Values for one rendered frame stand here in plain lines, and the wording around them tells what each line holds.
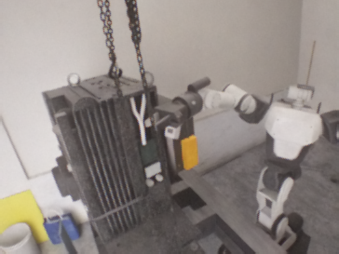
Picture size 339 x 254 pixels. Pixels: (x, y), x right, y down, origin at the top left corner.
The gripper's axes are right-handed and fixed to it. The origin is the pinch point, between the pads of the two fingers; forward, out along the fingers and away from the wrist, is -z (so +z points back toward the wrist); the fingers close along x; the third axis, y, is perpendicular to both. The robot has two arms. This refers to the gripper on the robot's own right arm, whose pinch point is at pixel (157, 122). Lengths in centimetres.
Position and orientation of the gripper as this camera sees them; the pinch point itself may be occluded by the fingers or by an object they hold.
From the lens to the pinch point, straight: 72.0
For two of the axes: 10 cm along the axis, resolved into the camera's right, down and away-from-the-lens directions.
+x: -7.1, -1.9, 6.8
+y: -1.6, -9.0, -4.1
